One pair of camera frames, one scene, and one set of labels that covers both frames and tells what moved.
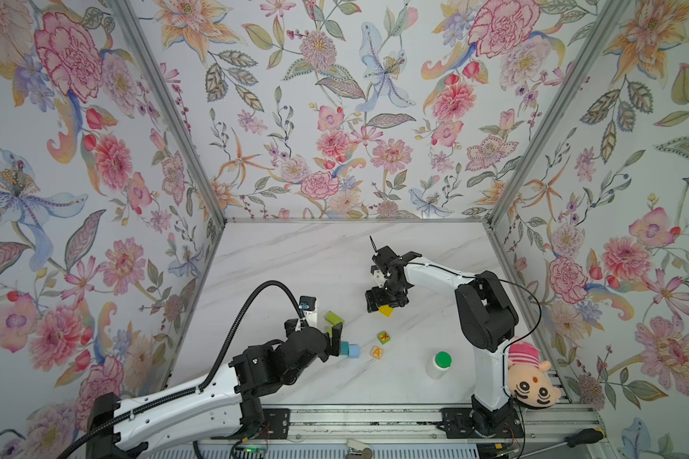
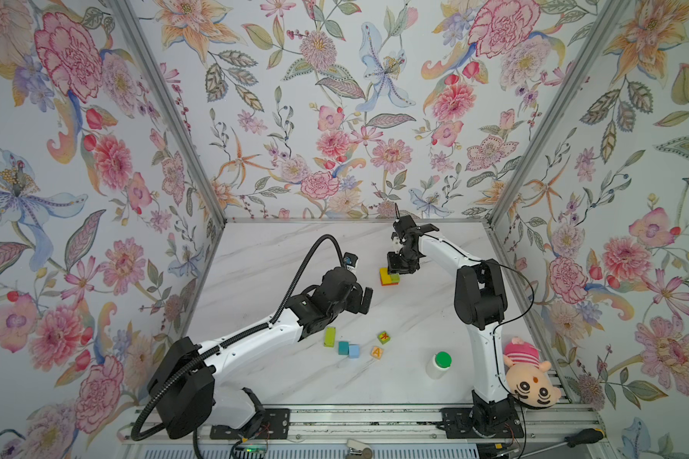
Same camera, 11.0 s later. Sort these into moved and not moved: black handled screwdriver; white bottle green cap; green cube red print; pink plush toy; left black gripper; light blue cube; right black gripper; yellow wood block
Moved: yellow wood block; left black gripper; right black gripper
Not moved: green cube red print; light blue cube; pink plush toy; white bottle green cap; black handled screwdriver
